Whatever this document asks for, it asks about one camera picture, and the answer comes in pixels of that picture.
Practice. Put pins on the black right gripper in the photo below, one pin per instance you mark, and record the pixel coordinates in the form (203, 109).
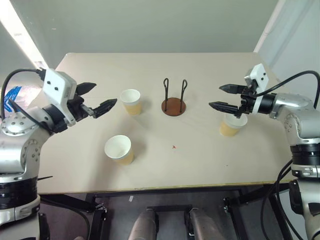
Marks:
(247, 100)

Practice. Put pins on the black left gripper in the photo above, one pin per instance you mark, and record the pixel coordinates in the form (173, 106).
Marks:
(77, 108)

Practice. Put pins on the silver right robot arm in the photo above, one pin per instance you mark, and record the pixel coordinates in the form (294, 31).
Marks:
(300, 110)

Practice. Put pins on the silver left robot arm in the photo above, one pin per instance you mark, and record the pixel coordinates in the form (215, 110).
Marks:
(15, 150)

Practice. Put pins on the tan paper cup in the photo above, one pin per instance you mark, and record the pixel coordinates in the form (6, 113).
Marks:
(118, 148)
(228, 128)
(131, 102)

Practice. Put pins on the blue white plastic bag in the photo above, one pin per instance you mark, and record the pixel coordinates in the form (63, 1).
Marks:
(12, 96)

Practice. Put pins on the grey rounded robot leg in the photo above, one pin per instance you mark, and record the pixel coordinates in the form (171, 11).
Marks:
(203, 225)
(142, 225)

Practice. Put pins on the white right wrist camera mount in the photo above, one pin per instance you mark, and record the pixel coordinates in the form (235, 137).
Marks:
(260, 75)

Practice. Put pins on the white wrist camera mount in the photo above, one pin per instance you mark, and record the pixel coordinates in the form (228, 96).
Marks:
(57, 86)
(260, 75)

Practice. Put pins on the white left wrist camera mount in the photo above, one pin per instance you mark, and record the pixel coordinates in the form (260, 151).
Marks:
(57, 86)

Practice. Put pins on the black metal table frame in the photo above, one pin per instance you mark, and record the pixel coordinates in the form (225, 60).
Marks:
(165, 193)

